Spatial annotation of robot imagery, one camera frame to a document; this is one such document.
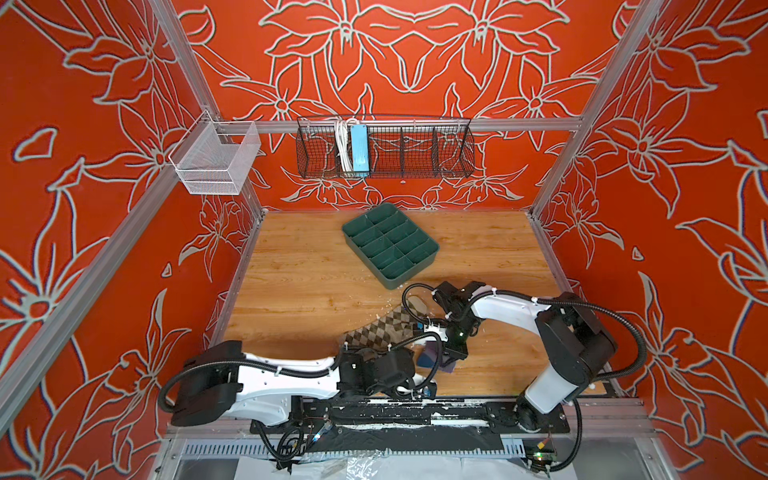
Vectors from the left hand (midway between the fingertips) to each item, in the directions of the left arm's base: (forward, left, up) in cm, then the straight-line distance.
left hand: (411, 359), depth 76 cm
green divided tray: (+38, +7, 0) cm, 39 cm away
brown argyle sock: (+10, +6, -6) cm, 13 cm away
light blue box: (+54, +18, +28) cm, 63 cm away
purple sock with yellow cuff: (+2, -5, -6) cm, 8 cm away
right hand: (+3, -8, -7) cm, 11 cm away
